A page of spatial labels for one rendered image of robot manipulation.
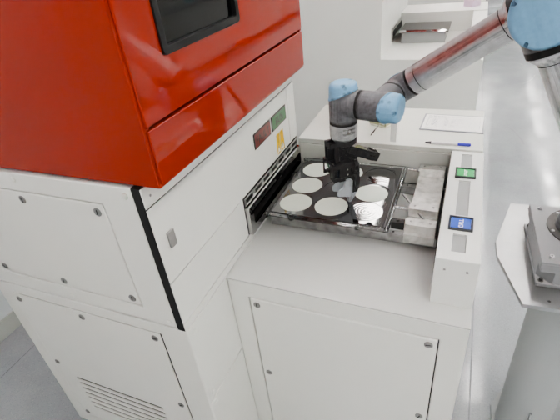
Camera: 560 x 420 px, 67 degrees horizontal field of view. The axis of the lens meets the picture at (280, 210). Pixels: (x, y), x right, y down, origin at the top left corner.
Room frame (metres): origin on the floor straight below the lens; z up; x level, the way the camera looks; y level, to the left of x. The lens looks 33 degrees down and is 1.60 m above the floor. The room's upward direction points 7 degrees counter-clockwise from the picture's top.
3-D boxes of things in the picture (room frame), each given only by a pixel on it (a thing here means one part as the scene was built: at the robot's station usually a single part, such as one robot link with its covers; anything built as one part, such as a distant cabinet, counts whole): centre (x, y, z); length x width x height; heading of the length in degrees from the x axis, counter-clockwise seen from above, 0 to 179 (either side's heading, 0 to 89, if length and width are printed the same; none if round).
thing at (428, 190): (1.06, -0.44, 0.87); 0.36 x 0.08 x 0.03; 154
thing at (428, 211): (0.99, -0.41, 0.89); 0.08 x 0.03 x 0.03; 64
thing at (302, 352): (1.19, -0.33, 0.41); 0.97 x 0.64 x 0.82; 154
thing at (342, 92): (1.08, -0.20, 1.21); 0.09 x 0.08 x 0.11; 53
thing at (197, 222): (1.09, 0.09, 1.02); 0.82 x 0.03 x 0.40; 154
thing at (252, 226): (1.24, 0.00, 0.89); 0.44 x 0.02 x 0.10; 154
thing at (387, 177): (1.16, -0.20, 0.90); 0.34 x 0.34 x 0.01; 64
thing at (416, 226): (0.92, -0.37, 0.89); 0.08 x 0.03 x 0.03; 64
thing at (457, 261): (0.94, -0.49, 0.89); 0.55 x 0.09 x 0.14; 154
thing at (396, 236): (1.03, -0.20, 0.84); 0.50 x 0.02 x 0.03; 64
